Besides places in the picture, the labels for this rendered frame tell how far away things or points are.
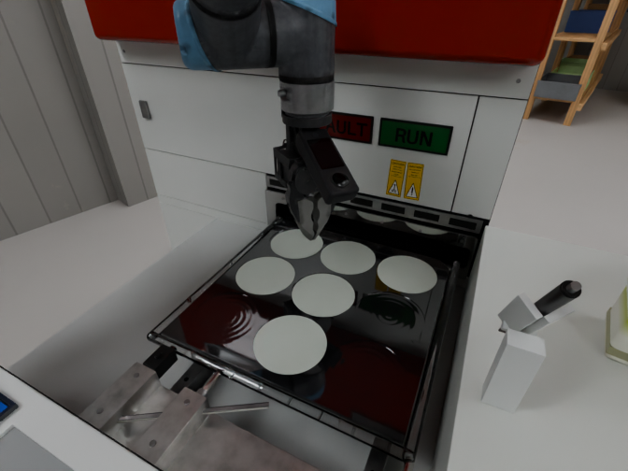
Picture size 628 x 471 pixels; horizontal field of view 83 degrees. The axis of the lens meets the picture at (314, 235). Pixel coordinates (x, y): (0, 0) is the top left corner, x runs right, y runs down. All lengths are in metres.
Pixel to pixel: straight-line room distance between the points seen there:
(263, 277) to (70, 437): 0.33
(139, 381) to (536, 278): 0.54
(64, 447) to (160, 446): 0.09
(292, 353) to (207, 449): 0.14
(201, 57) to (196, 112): 0.39
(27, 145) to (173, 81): 2.07
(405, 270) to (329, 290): 0.14
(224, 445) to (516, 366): 0.31
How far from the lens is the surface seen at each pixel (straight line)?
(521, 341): 0.36
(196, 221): 1.01
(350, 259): 0.65
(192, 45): 0.47
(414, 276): 0.63
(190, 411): 0.46
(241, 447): 0.46
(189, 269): 0.79
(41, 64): 2.85
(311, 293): 0.57
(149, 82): 0.93
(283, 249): 0.67
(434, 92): 0.62
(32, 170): 2.92
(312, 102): 0.50
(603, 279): 0.64
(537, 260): 0.63
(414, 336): 0.53
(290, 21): 0.48
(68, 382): 0.67
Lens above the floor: 1.29
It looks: 34 degrees down
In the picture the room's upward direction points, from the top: straight up
